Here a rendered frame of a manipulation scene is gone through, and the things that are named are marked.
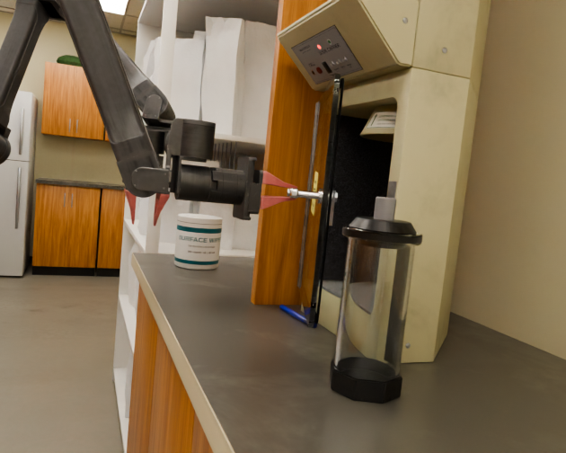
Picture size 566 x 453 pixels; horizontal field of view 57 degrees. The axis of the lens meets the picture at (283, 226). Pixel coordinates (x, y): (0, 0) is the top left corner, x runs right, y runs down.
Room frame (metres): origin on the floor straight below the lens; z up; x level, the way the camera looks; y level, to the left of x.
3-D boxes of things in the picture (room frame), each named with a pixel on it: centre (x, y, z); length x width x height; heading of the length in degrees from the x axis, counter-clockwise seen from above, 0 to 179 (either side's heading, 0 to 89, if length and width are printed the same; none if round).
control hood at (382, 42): (0.94, -0.06, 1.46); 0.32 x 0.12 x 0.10; 21
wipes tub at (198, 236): (1.52, 0.24, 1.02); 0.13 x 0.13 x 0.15
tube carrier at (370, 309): (0.71, -0.14, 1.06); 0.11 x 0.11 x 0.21
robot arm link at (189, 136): (0.83, 0.18, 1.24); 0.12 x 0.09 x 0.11; 103
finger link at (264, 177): (0.88, 0.03, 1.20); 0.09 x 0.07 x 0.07; 112
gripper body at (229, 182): (0.85, 0.09, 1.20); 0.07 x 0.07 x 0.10; 22
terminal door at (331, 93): (0.95, -0.06, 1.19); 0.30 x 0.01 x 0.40; 2
